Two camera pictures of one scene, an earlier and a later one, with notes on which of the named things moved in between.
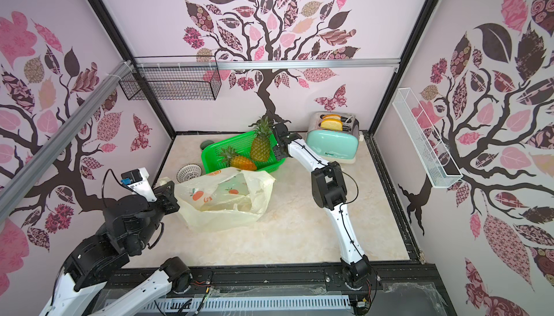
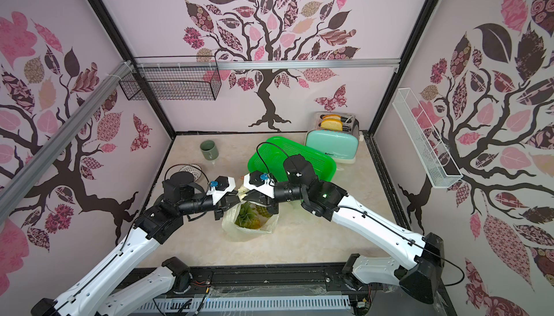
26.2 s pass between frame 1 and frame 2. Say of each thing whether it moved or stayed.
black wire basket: stayed
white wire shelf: stayed
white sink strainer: stayed
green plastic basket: moved
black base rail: stayed
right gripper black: moved
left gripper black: moved
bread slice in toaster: stayed
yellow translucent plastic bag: moved
